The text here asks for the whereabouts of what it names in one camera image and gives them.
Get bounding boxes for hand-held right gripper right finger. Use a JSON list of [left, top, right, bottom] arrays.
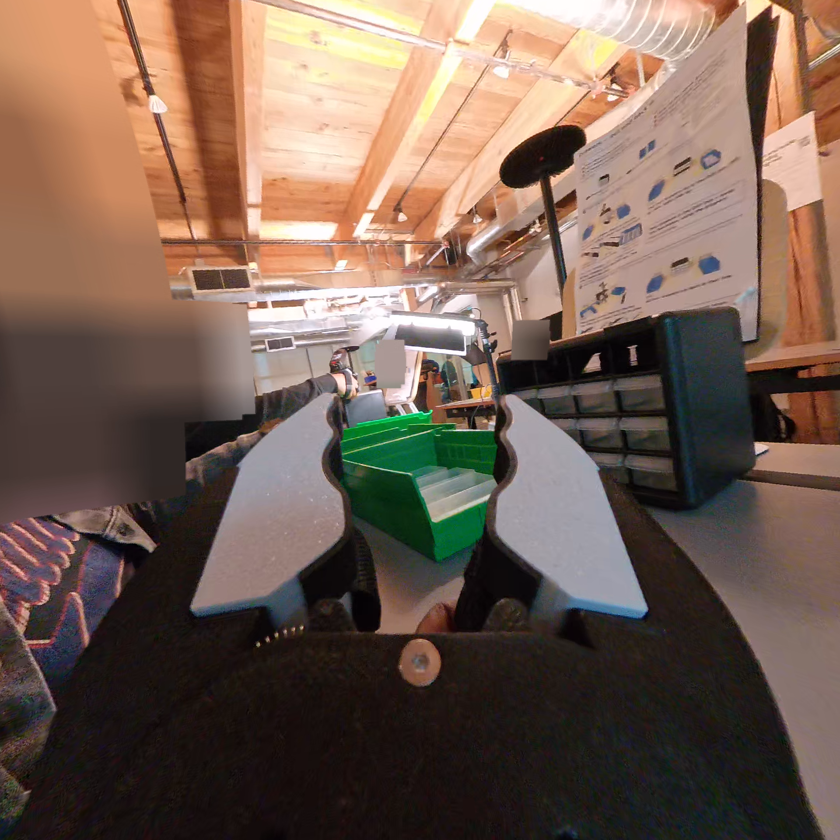
[[484, 392, 651, 636]]

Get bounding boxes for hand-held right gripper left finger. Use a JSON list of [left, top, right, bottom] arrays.
[[189, 392, 357, 632]]

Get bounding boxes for green plastic bin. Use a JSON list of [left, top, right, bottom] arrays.
[[340, 430, 500, 563], [341, 410, 457, 454]]

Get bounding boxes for rows of small cabinet drawers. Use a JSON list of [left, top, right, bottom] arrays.
[[518, 375, 678, 493]]

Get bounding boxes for black drawer cabinet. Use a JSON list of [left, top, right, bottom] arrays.
[[497, 307, 757, 510]]

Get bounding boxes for dark rectangular panel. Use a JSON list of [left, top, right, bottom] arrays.
[[346, 389, 388, 429]]

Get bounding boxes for wooden workbench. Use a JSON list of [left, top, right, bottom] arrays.
[[435, 395, 497, 429]]

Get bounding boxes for black light stand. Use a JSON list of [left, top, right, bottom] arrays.
[[474, 318, 501, 395]]

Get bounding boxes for rectangular studio light panel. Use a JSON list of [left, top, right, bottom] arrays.
[[387, 310, 481, 358]]

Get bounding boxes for white air vent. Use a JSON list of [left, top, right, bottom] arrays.
[[189, 264, 256, 294]]

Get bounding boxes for wooden side table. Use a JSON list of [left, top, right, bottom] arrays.
[[745, 341, 840, 395]]

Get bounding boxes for white instruction poster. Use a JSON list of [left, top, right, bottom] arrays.
[[573, 3, 763, 343]]

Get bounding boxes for black disc-topped pole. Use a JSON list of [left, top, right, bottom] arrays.
[[499, 125, 588, 299]]

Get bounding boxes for white paper sheet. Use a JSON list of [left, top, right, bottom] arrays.
[[761, 110, 825, 212]]

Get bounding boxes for silver ventilation duct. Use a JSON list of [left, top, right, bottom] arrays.
[[564, 0, 719, 63]]

